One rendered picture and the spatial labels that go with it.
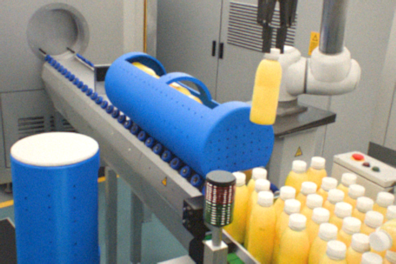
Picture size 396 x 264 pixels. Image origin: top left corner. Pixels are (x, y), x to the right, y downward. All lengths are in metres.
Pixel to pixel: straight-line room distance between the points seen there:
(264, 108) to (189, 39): 2.89
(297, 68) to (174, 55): 2.36
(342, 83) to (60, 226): 1.24
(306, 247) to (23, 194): 0.92
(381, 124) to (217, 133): 3.18
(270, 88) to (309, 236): 0.40
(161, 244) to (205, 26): 1.79
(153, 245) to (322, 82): 1.49
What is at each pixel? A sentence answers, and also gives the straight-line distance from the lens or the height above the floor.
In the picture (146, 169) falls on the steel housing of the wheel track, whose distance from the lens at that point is 2.01.
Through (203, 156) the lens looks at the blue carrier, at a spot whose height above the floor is 1.09.
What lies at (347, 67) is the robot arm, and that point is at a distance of 2.20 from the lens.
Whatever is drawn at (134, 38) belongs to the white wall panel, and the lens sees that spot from 7.44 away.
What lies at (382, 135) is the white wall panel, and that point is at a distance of 4.66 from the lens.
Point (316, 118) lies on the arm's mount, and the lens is 2.22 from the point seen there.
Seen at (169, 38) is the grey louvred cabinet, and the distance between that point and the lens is 4.49.
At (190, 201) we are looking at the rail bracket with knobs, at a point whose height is 1.00.
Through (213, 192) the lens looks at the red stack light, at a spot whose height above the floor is 1.23.
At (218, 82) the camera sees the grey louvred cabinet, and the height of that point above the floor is 0.69.
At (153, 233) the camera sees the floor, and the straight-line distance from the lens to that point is 3.25.
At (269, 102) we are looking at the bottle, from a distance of 1.41.
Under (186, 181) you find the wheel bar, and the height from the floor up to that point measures 0.93.
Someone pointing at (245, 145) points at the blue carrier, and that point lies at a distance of 1.65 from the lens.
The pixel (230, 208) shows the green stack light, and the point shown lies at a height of 1.20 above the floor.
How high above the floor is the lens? 1.70
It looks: 20 degrees down
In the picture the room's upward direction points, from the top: 3 degrees clockwise
